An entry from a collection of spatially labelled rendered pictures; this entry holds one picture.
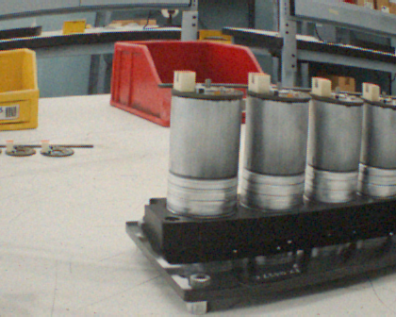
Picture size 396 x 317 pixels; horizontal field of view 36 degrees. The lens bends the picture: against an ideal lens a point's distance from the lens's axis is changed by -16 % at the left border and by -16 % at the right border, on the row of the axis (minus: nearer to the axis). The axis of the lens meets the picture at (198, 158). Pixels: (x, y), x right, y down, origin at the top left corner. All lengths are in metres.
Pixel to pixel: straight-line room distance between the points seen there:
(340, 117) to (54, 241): 0.12
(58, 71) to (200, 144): 4.44
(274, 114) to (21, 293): 0.11
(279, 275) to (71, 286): 0.07
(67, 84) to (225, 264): 4.47
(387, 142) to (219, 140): 0.08
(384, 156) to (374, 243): 0.04
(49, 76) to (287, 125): 4.43
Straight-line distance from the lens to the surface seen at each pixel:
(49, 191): 0.34
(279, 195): 0.25
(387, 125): 0.27
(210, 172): 0.24
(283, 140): 0.25
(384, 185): 0.28
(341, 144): 0.26
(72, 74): 4.68
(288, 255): 0.24
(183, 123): 0.24
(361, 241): 0.25
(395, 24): 3.12
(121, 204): 0.32
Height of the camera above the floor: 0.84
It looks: 13 degrees down
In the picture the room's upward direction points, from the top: 3 degrees clockwise
